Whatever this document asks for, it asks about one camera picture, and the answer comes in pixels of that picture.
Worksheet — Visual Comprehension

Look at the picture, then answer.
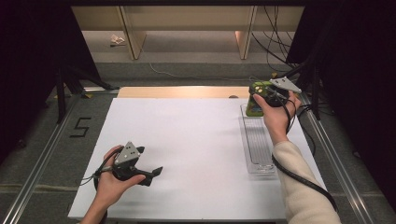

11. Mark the white floor cable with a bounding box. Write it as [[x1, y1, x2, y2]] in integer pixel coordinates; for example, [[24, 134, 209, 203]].
[[148, 62, 272, 84]]

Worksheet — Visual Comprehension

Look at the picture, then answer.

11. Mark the left hand-held gripper cable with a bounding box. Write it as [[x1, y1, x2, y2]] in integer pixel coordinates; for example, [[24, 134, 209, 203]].
[[78, 148, 124, 224]]

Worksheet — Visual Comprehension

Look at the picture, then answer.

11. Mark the bundle of black cables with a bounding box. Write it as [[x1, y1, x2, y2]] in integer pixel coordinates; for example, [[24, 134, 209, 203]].
[[251, 5, 300, 73]]

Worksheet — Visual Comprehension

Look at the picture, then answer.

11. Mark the black metal stand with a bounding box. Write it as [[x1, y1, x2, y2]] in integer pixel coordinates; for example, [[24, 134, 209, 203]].
[[55, 63, 120, 125], [279, 59, 323, 121]]

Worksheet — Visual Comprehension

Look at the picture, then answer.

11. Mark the right hand-held gripper cable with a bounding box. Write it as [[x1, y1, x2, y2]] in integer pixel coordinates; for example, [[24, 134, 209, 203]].
[[270, 89, 339, 213]]

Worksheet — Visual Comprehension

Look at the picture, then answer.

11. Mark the wooden table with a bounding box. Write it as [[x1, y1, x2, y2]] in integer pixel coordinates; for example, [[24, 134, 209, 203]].
[[117, 86, 251, 100]]

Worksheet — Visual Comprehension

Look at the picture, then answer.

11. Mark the person's right hand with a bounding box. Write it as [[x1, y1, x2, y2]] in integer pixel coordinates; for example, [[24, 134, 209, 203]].
[[252, 92, 303, 146]]

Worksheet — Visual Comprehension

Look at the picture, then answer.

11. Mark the white board sheet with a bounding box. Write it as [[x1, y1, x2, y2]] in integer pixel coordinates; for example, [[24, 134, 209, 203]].
[[67, 97, 328, 222]]

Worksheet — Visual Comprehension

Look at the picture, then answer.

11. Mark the person's left hand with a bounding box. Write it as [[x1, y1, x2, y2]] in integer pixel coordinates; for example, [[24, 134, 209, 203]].
[[94, 145, 147, 208]]

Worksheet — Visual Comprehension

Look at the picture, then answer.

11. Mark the crumpled paper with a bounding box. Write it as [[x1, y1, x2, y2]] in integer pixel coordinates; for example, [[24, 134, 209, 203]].
[[109, 34, 126, 48]]

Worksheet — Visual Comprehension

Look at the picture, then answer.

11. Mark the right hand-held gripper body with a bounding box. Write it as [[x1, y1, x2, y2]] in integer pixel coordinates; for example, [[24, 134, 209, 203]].
[[262, 77, 303, 108]]

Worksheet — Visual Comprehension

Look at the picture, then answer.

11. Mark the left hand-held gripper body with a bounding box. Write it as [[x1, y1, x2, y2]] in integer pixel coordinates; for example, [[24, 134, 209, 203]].
[[111, 141, 154, 188]]

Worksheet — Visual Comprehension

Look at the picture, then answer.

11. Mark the black curtain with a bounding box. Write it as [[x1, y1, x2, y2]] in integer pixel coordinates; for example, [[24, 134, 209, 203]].
[[286, 0, 396, 213], [0, 0, 102, 162]]

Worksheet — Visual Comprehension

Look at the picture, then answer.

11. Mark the light wooden shelf unit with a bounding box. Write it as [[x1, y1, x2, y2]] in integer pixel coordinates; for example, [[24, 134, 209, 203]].
[[70, 5, 305, 61]]

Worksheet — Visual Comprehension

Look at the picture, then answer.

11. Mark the hand-held gripper cable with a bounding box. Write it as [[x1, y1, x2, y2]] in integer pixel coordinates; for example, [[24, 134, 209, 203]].
[[78, 148, 124, 224], [270, 89, 339, 213]]

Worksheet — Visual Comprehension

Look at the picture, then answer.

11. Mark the metal floor rail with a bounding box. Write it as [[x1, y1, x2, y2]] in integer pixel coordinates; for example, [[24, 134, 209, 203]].
[[297, 92, 375, 224], [0, 92, 82, 224]]

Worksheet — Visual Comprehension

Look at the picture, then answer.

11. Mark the clear plastic tray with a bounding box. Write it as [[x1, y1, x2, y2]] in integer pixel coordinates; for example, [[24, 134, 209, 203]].
[[239, 103, 280, 175]]

